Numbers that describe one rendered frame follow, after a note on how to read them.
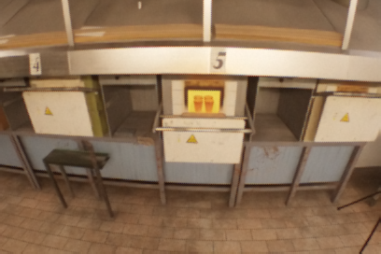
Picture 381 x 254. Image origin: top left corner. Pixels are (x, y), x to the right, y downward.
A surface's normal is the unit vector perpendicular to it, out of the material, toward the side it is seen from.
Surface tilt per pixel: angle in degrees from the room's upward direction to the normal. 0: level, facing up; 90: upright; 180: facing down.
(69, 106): 90
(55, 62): 80
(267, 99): 90
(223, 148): 90
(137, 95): 90
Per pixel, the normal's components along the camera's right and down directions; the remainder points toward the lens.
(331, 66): -0.05, 0.23
